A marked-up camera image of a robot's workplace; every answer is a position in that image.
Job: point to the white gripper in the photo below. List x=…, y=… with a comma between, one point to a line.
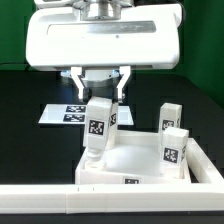
x=144, y=36

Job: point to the white L-shaped obstacle fence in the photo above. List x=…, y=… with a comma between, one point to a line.
x=206, y=194

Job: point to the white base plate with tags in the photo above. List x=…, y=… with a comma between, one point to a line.
x=75, y=114

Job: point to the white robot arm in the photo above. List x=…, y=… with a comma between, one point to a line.
x=91, y=10

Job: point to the white square tabletop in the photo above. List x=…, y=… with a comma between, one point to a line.
x=134, y=159

